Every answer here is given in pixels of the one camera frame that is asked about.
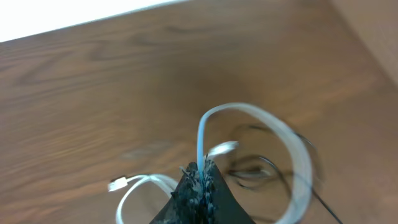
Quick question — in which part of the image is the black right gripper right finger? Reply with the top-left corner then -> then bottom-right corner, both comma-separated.
203,159 -> 255,224

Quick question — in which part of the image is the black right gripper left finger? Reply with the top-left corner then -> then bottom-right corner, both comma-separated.
150,162 -> 203,224

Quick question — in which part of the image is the white usb cable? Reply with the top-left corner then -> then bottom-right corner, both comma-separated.
108,102 -> 313,224

